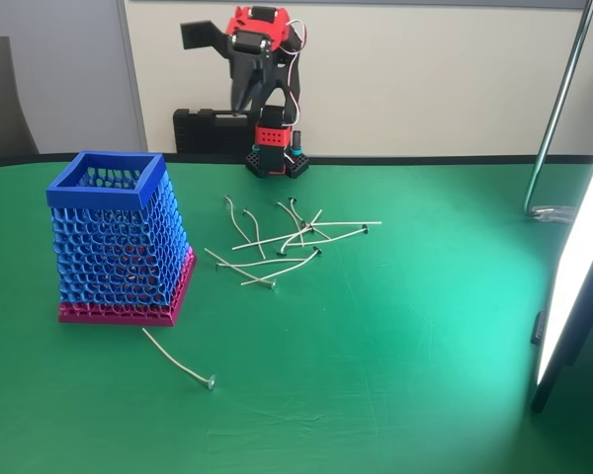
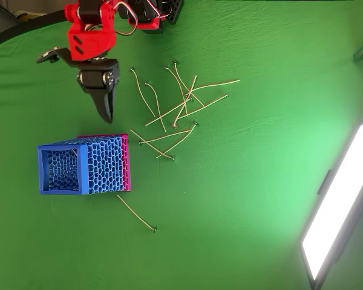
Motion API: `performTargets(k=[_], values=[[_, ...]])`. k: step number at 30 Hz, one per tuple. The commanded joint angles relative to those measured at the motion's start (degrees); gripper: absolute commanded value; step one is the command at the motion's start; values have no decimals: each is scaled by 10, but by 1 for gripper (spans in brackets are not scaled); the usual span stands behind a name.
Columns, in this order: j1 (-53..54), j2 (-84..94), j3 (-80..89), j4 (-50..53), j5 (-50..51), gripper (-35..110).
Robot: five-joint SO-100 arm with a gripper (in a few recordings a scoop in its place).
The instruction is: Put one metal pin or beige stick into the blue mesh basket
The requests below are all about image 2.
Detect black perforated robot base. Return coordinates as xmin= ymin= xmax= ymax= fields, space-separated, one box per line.
xmin=162 ymin=0 xmax=185 ymax=25

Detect blue and magenta mesh basket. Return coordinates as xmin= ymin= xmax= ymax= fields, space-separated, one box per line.
xmin=36 ymin=132 xmax=131 ymax=196

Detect white and yellow item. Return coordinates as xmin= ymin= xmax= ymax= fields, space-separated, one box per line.
xmin=11 ymin=7 xmax=49 ymax=22

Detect dark grey chair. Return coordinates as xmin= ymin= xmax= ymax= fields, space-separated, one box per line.
xmin=0 ymin=0 xmax=19 ymax=36

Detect green table cloth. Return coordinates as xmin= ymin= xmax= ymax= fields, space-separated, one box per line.
xmin=0 ymin=0 xmax=363 ymax=290

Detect black LED light panel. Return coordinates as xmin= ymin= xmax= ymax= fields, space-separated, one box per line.
xmin=298 ymin=119 xmax=363 ymax=290

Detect small camera on black bracket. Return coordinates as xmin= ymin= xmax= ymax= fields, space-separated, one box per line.
xmin=36 ymin=46 xmax=72 ymax=66

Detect red white servo cable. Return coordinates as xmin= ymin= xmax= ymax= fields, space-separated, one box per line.
xmin=113 ymin=1 xmax=139 ymax=36

